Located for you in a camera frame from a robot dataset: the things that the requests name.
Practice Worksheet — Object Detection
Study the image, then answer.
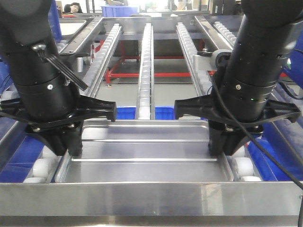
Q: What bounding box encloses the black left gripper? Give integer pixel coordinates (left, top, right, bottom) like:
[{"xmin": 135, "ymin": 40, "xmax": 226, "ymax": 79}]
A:
[{"xmin": 0, "ymin": 96, "xmax": 117, "ymax": 156}]

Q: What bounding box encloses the silver metal tray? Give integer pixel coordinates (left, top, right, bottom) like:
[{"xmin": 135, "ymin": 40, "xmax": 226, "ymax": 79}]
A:
[{"xmin": 55, "ymin": 119, "xmax": 234, "ymax": 183}]

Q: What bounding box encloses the blue bin below middle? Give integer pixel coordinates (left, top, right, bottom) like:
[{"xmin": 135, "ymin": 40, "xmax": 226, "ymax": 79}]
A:
[{"xmin": 116, "ymin": 106, "xmax": 175, "ymax": 120}]

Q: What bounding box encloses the silver tray far left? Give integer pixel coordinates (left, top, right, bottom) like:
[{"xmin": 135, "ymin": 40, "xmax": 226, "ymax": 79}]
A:
[{"xmin": 60, "ymin": 19, "xmax": 87, "ymax": 36}]

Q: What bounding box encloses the right steel divider rail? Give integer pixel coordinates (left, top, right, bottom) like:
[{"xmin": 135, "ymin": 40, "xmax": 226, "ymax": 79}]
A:
[{"xmin": 194, "ymin": 15, "xmax": 303, "ymax": 166}]

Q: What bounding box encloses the left steel divider rail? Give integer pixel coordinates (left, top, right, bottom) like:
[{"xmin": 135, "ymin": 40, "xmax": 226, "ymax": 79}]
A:
[{"xmin": 0, "ymin": 27, "xmax": 91, "ymax": 148}]

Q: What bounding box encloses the person in background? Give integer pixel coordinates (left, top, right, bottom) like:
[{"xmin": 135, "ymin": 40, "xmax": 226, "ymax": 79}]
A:
[{"xmin": 63, "ymin": 2, "xmax": 82, "ymax": 14}]

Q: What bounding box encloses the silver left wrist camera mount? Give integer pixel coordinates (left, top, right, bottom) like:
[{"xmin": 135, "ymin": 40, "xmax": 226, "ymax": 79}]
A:
[{"xmin": 77, "ymin": 57, "xmax": 84, "ymax": 72}]

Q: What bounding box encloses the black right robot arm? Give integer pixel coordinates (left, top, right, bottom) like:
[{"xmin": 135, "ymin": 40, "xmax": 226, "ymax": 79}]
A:
[{"xmin": 174, "ymin": 0, "xmax": 303, "ymax": 156}]

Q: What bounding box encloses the large blue bin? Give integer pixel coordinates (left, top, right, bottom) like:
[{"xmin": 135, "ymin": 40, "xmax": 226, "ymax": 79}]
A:
[
  {"xmin": 283, "ymin": 32, "xmax": 303, "ymax": 88},
  {"xmin": 48, "ymin": 0, "xmax": 62, "ymax": 43}
]

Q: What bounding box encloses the blue bin below right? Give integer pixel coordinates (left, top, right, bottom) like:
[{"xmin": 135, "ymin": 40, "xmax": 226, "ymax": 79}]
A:
[{"xmin": 246, "ymin": 118, "xmax": 303, "ymax": 182}]

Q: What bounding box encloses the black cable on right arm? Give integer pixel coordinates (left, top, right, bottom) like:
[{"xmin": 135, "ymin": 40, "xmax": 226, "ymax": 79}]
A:
[{"xmin": 210, "ymin": 70, "xmax": 303, "ymax": 227}]

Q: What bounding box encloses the large blue bin left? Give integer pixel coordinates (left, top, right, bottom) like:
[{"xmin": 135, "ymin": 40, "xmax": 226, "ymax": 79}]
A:
[{"xmin": 48, "ymin": 0, "xmax": 62, "ymax": 43}]

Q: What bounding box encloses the red metal floor frame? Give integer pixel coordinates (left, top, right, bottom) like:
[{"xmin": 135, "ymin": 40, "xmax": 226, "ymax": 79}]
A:
[{"xmin": 105, "ymin": 39, "xmax": 287, "ymax": 86}]

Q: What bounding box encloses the blue bin below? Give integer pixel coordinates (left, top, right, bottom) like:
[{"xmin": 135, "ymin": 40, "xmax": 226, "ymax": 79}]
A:
[
  {"xmin": 116, "ymin": 106, "xmax": 175, "ymax": 120},
  {"xmin": 246, "ymin": 118, "xmax": 303, "ymax": 182},
  {"xmin": 0, "ymin": 117, "xmax": 44, "ymax": 183}
]

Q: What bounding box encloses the right white roller track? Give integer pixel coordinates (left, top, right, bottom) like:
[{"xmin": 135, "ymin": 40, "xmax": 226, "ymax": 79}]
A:
[{"xmin": 176, "ymin": 22, "xmax": 262, "ymax": 182}]

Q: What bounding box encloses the white roller track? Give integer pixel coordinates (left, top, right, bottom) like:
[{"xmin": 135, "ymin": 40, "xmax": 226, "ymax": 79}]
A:
[
  {"xmin": 24, "ymin": 24, "xmax": 122, "ymax": 183},
  {"xmin": 135, "ymin": 23, "xmax": 155, "ymax": 120},
  {"xmin": 176, "ymin": 22, "xmax": 262, "ymax": 182}
]

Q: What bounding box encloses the steel divider rail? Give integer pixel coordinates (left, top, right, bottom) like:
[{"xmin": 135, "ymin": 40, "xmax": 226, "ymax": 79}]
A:
[
  {"xmin": 0, "ymin": 27, "xmax": 91, "ymax": 148},
  {"xmin": 194, "ymin": 15, "xmax": 303, "ymax": 166}
]

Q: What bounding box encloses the left white roller track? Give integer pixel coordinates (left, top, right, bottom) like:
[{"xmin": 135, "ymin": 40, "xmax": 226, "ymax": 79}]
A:
[{"xmin": 24, "ymin": 24, "xmax": 122, "ymax": 183}]

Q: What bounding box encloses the blue bin below left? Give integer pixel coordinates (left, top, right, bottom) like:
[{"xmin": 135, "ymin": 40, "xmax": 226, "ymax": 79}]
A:
[{"xmin": 0, "ymin": 117, "xmax": 44, "ymax": 183}]

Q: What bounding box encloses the blue crate in background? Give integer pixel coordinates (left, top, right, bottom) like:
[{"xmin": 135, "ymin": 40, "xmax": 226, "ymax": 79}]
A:
[{"xmin": 102, "ymin": 6, "xmax": 139, "ymax": 17}]

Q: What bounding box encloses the far right roller track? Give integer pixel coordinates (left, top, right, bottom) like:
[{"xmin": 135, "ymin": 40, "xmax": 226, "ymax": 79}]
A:
[{"xmin": 213, "ymin": 21, "xmax": 237, "ymax": 47}]

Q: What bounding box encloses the steel shelf front bar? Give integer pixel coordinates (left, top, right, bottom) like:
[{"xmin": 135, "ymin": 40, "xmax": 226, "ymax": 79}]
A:
[{"xmin": 0, "ymin": 182, "xmax": 302, "ymax": 216}]

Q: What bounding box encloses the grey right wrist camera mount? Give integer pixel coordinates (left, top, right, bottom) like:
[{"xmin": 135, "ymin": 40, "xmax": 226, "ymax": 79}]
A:
[{"xmin": 193, "ymin": 49, "xmax": 232, "ymax": 71}]

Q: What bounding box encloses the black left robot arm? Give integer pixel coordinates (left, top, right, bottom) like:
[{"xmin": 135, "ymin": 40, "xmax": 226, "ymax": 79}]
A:
[{"xmin": 0, "ymin": 0, "xmax": 117, "ymax": 156}]

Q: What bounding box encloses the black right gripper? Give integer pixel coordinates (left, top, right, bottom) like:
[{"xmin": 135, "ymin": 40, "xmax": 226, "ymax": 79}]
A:
[{"xmin": 174, "ymin": 95, "xmax": 301, "ymax": 156}]

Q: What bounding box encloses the middle white roller track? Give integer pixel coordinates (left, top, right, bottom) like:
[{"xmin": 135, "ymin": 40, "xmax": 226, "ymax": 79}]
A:
[{"xmin": 135, "ymin": 23, "xmax": 155, "ymax": 120}]

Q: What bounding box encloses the large blue bin right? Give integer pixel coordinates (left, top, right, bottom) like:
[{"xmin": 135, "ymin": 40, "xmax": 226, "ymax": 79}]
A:
[{"xmin": 283, "ymin": 32, "xmax": 303, "ymax": 88}]

